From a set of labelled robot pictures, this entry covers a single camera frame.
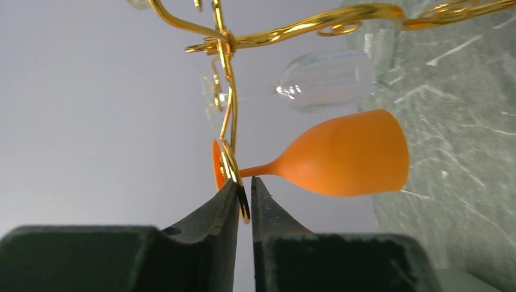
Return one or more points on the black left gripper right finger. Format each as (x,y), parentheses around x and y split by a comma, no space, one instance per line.
(290,257)

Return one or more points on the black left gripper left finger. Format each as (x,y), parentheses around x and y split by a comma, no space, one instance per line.
(195,254)

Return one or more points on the orange plastic goblet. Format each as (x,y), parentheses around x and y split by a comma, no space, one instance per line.
(358,154)

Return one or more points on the clear wine glass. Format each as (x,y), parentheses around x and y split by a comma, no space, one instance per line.
(321,80)

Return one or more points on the gold wire glass rack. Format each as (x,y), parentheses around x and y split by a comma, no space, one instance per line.
(222,44)

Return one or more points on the clear small glass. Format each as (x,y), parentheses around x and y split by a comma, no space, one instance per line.
(380,46)

